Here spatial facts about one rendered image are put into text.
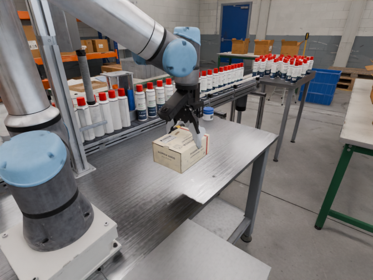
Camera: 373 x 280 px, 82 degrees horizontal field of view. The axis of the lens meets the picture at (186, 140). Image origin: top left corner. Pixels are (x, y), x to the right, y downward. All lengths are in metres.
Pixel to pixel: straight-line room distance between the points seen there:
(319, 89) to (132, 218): 4.75
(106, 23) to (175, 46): 0.13
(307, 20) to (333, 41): 0.96
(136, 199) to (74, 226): 0.27
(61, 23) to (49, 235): 0.61
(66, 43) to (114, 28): 0.42
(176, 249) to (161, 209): 0.15
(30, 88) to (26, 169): 0.19
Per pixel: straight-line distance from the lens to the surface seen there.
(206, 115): 1.39
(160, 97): 1.32
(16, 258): 0.64
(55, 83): 0.85
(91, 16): 0.44
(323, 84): 5.10
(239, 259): 0.64
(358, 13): 7.79
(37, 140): 0.53
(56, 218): 0.56
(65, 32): 0.85
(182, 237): 0.67
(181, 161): 0.66
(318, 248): 1.91
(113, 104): 1.14
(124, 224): 0.72
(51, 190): 0.52
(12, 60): 0.58
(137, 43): 0.46
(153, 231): 0.68
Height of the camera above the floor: 1.35
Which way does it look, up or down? 27 degrees down
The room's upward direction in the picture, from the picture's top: straight up
